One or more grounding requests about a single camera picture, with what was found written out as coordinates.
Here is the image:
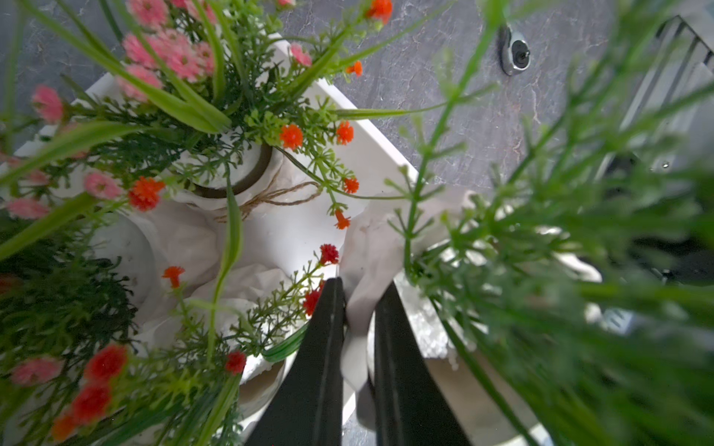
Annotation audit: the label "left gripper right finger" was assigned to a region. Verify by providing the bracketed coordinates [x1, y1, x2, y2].
[374, 284, 470, 445]

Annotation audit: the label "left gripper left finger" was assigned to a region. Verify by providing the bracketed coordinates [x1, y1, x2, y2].
[247, 278, 345, 446]

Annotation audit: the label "ribbed pot plant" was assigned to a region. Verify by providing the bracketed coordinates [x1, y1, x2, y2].
[0, 166, 347, 446]

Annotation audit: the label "white rectangular storage tray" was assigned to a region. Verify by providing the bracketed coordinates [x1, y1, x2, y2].
[0, 32, 419, 442]

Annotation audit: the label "pot orange flowers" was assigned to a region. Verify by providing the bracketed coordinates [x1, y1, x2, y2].
[347, 1, 713, 445]

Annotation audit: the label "twine pot pink flowers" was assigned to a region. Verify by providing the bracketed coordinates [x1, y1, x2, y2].
[0, 0, 403, 224]

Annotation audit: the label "green handled ratchet wrench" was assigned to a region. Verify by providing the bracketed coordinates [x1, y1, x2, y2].
[500, 25, 531, 76]

